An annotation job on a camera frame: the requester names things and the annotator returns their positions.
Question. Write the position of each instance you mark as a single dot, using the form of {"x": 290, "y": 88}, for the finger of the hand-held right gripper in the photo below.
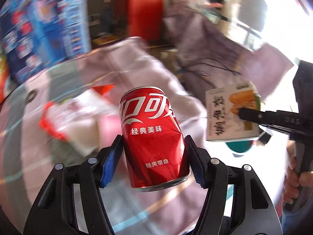
{"x": 256, "y": 117}
{"x": 265, "y": 138}

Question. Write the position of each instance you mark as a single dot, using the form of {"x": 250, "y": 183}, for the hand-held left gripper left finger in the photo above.
{"x": 111, "y": 162}

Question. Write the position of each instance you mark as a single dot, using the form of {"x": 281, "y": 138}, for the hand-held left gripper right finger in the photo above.
{"x": 195, "y": 167}

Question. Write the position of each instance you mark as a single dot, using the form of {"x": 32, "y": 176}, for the teal bin with white rim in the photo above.
{"x": 240, "y": 147}

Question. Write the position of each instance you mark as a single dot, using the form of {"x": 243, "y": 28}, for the white and green snack box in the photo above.
{"x": 220, "y": 117}

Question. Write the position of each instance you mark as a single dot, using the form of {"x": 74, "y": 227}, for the red soda can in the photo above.
{"x": 151, "y": 137}

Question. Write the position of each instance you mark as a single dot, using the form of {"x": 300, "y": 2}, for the red and white wrapper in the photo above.
{"x": 71, "y": 122}

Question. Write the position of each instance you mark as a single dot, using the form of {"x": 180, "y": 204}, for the person's right hand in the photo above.
{"x": 289, "y": 176}

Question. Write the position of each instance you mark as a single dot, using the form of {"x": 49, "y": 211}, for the person's dark clothing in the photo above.
{"x": 304, "y": 85}

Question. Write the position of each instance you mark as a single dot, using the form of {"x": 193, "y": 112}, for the orange snack packet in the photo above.
{"x": 104, "y": 89}

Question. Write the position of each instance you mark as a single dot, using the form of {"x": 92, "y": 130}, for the grey brown patterned cloth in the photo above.
{"x": 207, "y": 44}

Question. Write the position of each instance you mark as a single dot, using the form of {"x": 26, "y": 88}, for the checked pink tablecloth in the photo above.
{"x": 159, "y": 78}

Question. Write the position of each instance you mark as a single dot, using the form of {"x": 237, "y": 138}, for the red cabinet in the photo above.
{"x": 144, "y": 12}

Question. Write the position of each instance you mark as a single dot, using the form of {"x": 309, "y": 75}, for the blue toy box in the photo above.
{"x": 41, "y": 24}

